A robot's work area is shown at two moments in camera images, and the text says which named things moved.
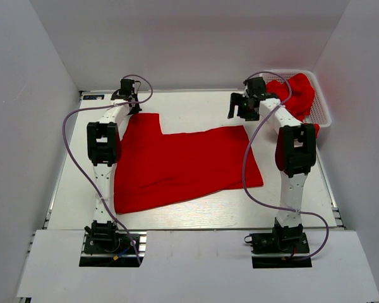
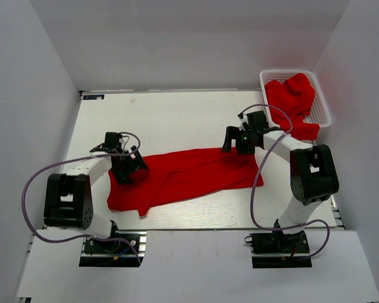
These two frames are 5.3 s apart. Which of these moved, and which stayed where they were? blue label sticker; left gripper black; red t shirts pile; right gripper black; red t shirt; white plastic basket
Moved: left gripper black; right gripper black; red t shirt
Stayed: blue label sticker; red t shirts pile; white plastic basket
